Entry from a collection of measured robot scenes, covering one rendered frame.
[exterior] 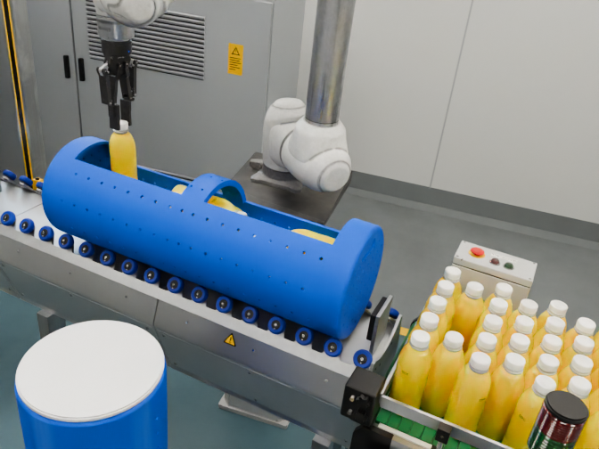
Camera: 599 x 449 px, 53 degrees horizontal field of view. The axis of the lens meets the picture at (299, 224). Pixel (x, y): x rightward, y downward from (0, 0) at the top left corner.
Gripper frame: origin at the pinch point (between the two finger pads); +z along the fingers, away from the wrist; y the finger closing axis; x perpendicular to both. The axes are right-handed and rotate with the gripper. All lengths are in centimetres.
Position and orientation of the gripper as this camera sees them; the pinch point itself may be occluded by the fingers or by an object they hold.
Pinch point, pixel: (120, 115)
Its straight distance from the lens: 170.2
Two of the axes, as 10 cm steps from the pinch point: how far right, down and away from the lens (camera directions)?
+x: 8.9, 2.9, -3.4
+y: -4.4, 4.0, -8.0
